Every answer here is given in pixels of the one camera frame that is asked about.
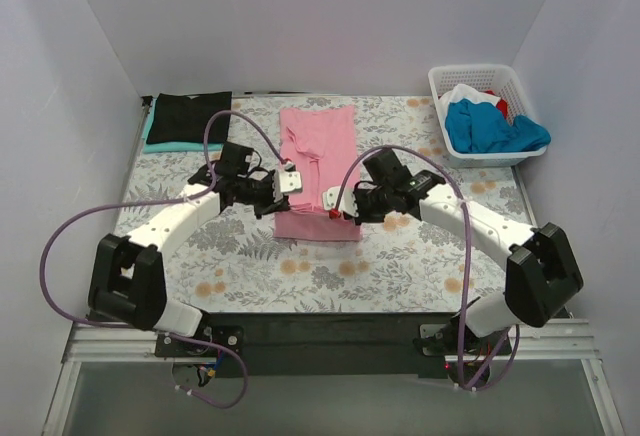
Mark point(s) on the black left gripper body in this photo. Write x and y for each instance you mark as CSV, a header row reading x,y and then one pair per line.
x,y
271,201

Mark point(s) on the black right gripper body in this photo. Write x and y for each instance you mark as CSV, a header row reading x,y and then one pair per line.
x,y
356,203

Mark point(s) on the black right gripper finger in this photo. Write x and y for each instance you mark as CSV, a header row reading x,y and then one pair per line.
x,y
369,217
349,211

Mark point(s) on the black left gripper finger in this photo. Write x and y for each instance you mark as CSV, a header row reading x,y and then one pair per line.
x,y
263,210
281,205

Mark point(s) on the pink t shirt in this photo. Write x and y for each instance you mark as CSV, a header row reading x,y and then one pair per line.
x,y
322,145

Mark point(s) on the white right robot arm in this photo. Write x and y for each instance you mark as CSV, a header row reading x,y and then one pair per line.
x,y
541,272

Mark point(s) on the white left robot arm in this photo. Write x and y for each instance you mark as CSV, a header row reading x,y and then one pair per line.
x,y
128,280

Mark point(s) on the floral patterned table mat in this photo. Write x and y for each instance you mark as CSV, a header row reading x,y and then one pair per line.
x,y
235,263

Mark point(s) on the folded black t shirt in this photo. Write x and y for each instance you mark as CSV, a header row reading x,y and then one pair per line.
x,y
219,99

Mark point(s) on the folded teal t shirt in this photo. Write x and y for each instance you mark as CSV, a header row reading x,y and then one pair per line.
x,y
175,148

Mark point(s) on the blue t shirt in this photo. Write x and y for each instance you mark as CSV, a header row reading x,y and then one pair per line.
x,y
480,128

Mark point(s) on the white t shirt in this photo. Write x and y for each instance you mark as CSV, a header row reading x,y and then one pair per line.
x,y
465,92

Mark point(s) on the red t shirt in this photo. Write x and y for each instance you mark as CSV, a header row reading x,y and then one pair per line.
x,y
502,106

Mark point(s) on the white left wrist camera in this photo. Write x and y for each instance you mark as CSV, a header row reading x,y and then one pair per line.
x,y
286,183

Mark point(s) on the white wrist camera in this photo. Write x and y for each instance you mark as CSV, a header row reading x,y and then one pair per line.
x,y
332,200
286,183

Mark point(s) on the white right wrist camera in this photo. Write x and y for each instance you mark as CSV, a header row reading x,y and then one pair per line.
x,y
332,200

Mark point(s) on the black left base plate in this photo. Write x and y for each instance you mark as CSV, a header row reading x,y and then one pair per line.
x,y
210,341

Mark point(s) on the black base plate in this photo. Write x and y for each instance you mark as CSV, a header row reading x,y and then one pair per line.
x,y
450,341
210,341

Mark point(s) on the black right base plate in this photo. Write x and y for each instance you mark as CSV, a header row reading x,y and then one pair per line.
x,y
450,341

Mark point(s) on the aluminium front rail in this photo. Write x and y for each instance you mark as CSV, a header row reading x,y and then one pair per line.
x,y
322,341

